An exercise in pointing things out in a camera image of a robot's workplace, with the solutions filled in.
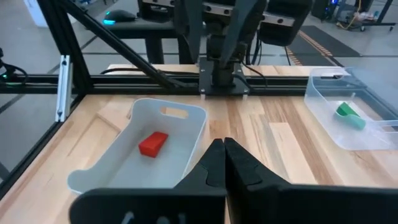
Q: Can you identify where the black device green light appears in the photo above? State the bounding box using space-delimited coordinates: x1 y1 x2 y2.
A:
0 46 29 86

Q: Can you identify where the black table cable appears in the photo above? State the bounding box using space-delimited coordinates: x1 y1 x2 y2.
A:
101 67 200 77

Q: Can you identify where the small green block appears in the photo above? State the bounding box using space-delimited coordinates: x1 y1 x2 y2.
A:
335 101 361 118

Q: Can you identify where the black wheeled cart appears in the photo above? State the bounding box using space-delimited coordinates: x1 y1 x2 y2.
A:
310 0 398 32

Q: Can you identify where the black hazard striped floor mat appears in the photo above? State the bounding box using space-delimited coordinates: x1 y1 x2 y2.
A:
284 25 361 67

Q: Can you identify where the black aluminium table frame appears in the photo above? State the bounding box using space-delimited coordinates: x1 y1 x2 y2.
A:
0 0 398 200

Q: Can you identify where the dark grey desk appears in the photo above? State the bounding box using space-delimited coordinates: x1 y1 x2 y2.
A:
105 17 195 65

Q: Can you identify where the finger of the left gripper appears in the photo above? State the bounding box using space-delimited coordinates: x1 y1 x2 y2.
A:
219 0 259 68
185 0 205 62

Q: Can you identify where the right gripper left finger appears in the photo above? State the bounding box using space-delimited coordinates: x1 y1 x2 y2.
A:
70 138 227 224

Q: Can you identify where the red rectangular block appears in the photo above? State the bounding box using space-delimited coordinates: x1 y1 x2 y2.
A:
138 131 169 159

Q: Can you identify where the clear plastic bin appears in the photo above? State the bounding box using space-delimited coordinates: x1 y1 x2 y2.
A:
303 67 398 152

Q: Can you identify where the silver metal bracket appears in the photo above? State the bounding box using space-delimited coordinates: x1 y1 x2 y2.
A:
55 55 73 123

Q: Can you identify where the grey plastic bin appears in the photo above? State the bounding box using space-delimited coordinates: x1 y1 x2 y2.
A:
67 98 208 195

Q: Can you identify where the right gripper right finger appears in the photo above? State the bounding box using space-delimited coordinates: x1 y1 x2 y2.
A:
224 137 398 224

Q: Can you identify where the black mouse cyan light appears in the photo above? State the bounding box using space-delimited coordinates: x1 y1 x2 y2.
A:
102 9 137 26

